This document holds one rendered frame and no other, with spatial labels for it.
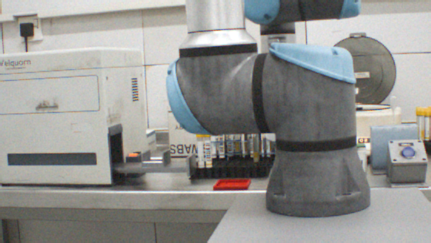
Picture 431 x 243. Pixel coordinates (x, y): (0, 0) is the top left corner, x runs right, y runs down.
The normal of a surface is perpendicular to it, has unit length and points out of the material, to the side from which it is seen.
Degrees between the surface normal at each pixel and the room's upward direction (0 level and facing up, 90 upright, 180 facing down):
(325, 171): 72
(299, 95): 90
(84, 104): 90
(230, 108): 107
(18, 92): 90
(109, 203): 90
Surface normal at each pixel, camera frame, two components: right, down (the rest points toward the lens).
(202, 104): -0.33, 0.25
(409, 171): -0.14, 0.58
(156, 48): -0.18, 0.10
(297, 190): -0.56, -0.20
